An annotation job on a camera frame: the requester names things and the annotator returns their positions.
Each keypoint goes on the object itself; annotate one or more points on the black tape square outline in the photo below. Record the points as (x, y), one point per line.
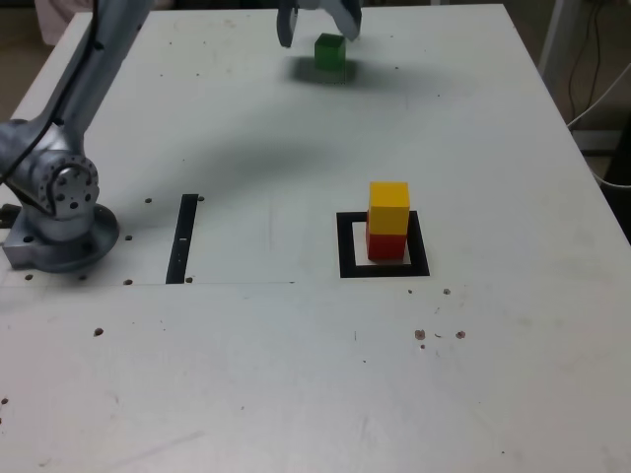
(345, 246)

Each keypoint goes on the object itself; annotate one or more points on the red cube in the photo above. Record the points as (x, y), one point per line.
(387, 246)

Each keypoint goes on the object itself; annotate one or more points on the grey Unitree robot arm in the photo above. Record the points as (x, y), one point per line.
(54, 231)

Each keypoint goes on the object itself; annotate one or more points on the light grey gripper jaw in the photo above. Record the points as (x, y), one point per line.
(350, 15)

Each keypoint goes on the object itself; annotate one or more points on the green cube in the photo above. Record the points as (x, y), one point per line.
(329, 54)

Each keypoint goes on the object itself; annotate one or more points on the yellow cube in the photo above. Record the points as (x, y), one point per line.
(389, 207)

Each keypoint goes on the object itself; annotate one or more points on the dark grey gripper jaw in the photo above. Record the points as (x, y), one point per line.
(286, 24)

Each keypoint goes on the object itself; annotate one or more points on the white post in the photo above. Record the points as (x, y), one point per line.
(552, 34)

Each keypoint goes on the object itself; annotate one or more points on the black tape strip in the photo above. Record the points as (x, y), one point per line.
(181, 236)

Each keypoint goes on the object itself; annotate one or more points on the grey box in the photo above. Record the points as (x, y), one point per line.
(596, 140)

